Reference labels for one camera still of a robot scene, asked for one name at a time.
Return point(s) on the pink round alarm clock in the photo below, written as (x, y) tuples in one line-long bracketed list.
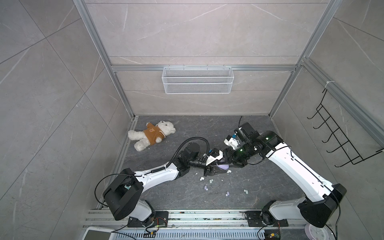
[(315, 233)]

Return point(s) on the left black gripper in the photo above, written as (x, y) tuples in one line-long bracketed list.
[(214, 170)]

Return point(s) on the white tablet device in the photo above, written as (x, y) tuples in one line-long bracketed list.
[(99, 233)]

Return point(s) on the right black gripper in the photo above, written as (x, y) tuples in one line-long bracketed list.
[(229, 151)]

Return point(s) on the purple earbud charging case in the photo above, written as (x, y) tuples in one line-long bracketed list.
[(223, 167)]

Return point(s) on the white wire mesh basket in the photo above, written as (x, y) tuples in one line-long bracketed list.
[(197, 80)]

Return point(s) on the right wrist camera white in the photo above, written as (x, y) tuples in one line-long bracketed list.
[(232, 142)]

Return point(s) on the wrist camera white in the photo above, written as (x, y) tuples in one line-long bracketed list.
[(214, 156), (232, 142)]

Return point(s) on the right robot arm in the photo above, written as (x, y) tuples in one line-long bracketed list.
[(321, 199)]

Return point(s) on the black wall hook rack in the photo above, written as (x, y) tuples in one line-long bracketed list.
[(343, 142)]

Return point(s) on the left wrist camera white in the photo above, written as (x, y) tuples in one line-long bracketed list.
[(214, 156)]

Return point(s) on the white teddy bear brown shirt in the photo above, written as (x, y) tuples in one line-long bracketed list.
[(152, 135)]

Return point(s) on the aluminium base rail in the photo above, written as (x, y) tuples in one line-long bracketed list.
[(227, 224)]

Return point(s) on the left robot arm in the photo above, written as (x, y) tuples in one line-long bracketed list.
[(123, 196)]

